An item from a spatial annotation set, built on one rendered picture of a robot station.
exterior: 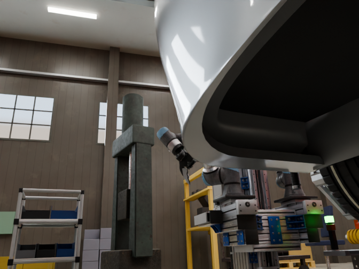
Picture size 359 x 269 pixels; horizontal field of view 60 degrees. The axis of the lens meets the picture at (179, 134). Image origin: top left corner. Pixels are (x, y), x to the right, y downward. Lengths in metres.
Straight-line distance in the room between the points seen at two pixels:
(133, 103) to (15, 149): 4.66
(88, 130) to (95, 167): 1.10
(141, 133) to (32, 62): 6.07
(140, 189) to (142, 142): 0.70
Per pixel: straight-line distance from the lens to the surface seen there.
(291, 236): 2.34
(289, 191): 2.44
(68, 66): 10.00
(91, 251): 7.51
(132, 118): 5.01
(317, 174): 1.43
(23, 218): 2.82
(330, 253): 2.29
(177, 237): 8.76
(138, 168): 4.45
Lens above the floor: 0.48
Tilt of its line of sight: 21 degrees up
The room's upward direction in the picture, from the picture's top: 2 degrees counter-clockwise
